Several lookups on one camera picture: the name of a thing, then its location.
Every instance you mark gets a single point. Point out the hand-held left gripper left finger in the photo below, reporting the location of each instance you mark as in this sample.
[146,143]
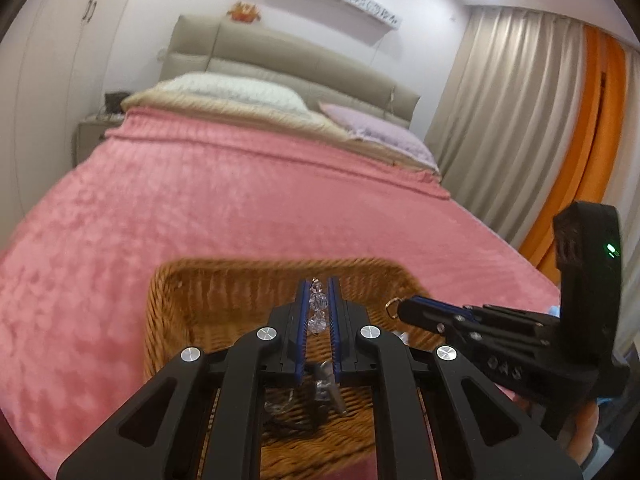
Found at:
[301,330]

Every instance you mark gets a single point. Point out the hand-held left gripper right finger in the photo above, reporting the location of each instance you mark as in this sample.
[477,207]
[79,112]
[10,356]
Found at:
[334,330]

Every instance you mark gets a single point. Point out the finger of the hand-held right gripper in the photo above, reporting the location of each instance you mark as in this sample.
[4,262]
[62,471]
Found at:
[425,319]
[440,306]

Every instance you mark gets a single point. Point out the brown wicker basket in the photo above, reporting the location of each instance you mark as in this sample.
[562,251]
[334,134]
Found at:
[200,305]

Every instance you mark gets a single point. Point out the person's right hand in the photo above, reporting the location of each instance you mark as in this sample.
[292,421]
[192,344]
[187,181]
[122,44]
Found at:
[585,435]

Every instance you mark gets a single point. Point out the orange curtain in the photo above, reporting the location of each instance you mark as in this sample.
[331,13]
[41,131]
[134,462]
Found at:
[580,160]

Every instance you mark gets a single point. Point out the purple pillow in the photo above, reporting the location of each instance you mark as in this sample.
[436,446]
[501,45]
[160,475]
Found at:
[385,132]

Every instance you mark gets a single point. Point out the beige curtain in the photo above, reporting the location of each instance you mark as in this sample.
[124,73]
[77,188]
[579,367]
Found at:
[500,125]

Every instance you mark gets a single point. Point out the beige quilt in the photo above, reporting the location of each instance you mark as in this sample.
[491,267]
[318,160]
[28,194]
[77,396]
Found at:
[280,112]

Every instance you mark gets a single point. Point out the white patterned pillow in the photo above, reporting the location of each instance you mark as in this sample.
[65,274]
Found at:
[235,90]

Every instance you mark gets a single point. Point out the beige padded headboard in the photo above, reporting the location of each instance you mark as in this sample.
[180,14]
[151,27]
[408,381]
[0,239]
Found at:
[280,55]

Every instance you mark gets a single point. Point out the grey nightstand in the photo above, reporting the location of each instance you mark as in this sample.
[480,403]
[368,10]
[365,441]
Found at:
[95,135]

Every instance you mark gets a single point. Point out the black device on nightstand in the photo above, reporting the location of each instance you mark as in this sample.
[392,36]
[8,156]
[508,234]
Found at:
[116,101]

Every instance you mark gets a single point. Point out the orange plush toy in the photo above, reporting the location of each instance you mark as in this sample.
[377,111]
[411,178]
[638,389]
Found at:
[244,12]

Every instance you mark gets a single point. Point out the white wardrobe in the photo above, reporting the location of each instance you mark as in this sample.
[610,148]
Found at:
[60,85]

